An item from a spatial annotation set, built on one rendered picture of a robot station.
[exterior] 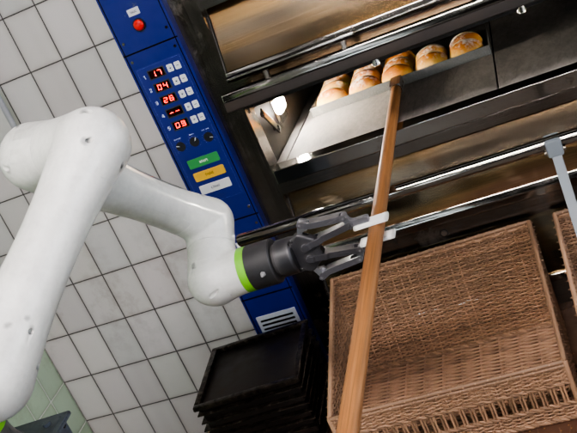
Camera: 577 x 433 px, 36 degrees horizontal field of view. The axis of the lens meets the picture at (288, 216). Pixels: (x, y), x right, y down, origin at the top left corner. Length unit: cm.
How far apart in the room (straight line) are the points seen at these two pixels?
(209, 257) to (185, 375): 100
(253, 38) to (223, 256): 68
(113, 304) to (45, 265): 133
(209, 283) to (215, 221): 14
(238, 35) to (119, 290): 84
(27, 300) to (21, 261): 6
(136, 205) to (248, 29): 72
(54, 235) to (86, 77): 109
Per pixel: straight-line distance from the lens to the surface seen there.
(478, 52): 264
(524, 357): 232
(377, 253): 161
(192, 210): 180
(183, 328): 266
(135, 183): 170
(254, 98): 215
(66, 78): 245
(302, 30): 223
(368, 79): 269
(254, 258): 175
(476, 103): 226
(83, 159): 143
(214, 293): 179
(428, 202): 234
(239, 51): 228
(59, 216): 140
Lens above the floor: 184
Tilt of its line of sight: 19 degrees down
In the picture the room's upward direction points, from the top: 24 degrees counter-clockwise
